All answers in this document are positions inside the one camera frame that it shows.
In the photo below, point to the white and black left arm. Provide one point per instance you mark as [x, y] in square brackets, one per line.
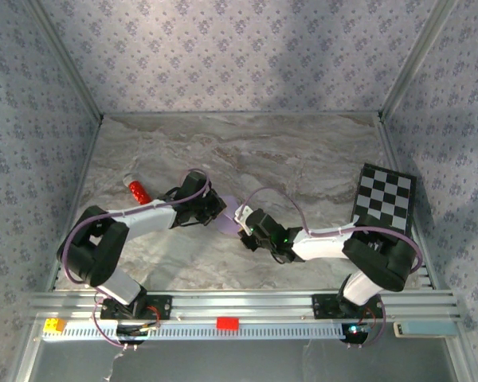
[95, 250]

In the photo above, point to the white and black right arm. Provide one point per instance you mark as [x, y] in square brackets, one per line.
[382, 262]

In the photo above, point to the red glitter tube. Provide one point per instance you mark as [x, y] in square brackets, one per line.
[136, 190]

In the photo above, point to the red toy block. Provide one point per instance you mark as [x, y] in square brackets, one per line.
[228, 323]

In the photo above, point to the black controller board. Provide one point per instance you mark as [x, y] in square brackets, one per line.
[354, 333]
[133, 333]

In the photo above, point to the grey metal shelf panel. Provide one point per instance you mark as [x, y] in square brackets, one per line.
[243, 362]

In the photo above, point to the black and grey checkerboard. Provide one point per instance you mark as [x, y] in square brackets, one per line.
[386, 195]

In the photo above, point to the blue-grey flat box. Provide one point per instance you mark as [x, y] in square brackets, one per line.
[426, 329]

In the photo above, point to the white torn tape strip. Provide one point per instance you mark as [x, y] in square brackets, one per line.
[113, 364]

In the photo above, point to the yellow toy block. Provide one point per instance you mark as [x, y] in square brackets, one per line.
[54, 325]

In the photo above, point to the aluminium mounting rail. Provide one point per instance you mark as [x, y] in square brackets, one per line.
[243, 304]

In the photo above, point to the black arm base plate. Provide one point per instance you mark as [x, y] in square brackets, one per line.
[322, 306]
[163, 308]

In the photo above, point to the aluminium back rail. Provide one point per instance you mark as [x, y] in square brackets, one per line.
[243, 114]

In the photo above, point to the aluminium side rail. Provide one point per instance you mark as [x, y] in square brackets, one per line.
[391, 151]
[77, 199]

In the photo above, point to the aluminium frame post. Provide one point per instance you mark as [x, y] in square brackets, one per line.
[413, 59]
[71, 63]

